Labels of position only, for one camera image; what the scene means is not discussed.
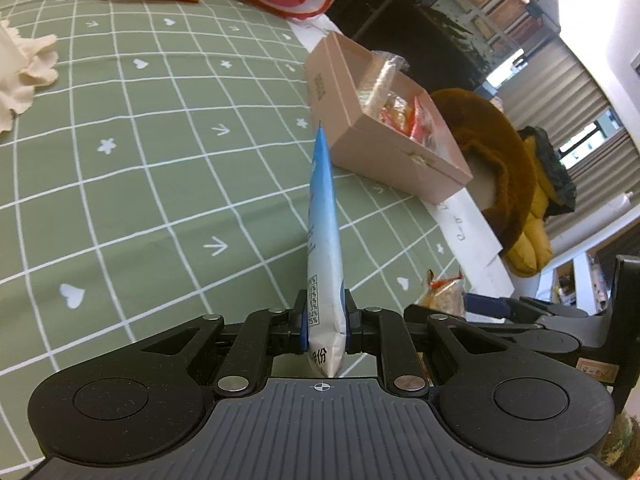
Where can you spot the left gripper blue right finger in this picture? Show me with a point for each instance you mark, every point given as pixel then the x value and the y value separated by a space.
pixel 383 334

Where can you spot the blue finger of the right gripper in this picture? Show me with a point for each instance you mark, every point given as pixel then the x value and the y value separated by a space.
pixel 487 306

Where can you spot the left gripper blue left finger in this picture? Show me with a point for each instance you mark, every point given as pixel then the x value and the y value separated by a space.
pixel 254 344

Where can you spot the round rice cracker packet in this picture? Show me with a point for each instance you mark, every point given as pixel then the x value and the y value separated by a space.
pixel 444 295

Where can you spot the blue seaweed snack packet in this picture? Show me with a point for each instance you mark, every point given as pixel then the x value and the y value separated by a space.
pixel 326 311

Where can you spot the red spicy strip packet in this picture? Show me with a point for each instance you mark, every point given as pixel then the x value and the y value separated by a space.
pixel 422 125

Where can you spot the round bread bun packet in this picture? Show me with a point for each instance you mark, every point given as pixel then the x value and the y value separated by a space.
pixel 397 113

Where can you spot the long cracker stick packet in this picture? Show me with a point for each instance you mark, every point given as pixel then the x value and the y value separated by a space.
pixel 377 80

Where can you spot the white paper sheet lower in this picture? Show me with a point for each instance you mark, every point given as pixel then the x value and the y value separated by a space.
pixel 494 280

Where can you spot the yellow jacket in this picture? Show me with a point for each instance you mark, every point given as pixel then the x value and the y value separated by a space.
pixel 554 194

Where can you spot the green grid tablecloth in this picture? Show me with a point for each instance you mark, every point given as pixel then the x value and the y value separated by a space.
pixel 164 175

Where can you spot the pink cardboard box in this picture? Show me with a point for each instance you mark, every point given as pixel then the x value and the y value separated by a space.
pixel 362 144

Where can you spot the fish tank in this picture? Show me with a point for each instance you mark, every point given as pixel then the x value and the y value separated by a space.
pixel 461 43

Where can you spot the cream illustrated tote bag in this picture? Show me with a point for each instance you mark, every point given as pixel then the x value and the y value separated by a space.
pixel 26 65

